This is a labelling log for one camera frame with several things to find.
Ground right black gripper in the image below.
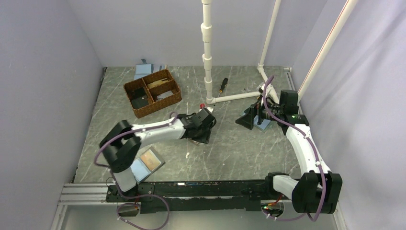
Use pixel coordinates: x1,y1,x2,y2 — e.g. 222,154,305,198
235,95,283,130

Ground tan blue card holder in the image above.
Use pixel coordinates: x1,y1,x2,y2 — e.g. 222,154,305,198
188,139,200,146

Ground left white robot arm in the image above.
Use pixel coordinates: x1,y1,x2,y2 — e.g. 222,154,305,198
94,108,216,201

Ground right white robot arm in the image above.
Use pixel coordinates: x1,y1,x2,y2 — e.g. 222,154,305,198
235,90,343,215

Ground blue open card holder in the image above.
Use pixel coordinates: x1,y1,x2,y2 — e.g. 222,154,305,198
241,112,271,132

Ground blue orange card holder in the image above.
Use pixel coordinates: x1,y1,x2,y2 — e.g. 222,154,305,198
130,147,165,184

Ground tan card in basket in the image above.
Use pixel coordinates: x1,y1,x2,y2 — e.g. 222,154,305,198
147,78,169,89

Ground blue card holder at back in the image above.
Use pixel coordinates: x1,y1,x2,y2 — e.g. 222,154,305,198
134,58,168,80

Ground black orange screwdriver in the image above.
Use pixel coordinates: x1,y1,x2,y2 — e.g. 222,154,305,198
219,78,228,95

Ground brown wicker divided basket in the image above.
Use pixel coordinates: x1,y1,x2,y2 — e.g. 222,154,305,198
124,69,182,118

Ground black item in basket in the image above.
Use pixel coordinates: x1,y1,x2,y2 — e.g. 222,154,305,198
130,88,149,109

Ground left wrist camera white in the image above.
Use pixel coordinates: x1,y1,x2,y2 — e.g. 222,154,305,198
199,103,214,114

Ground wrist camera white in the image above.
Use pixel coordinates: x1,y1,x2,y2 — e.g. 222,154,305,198
258,83,275,99
199,103,214,114

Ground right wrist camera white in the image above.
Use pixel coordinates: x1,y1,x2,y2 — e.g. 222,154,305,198
258,83,275,99

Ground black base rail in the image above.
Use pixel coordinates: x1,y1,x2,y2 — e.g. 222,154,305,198
105,179,288,214

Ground white pvc pipe frame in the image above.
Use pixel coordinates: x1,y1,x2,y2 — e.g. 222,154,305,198
201,0,359,105

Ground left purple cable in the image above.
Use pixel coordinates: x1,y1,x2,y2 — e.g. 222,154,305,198
93,112,179,230

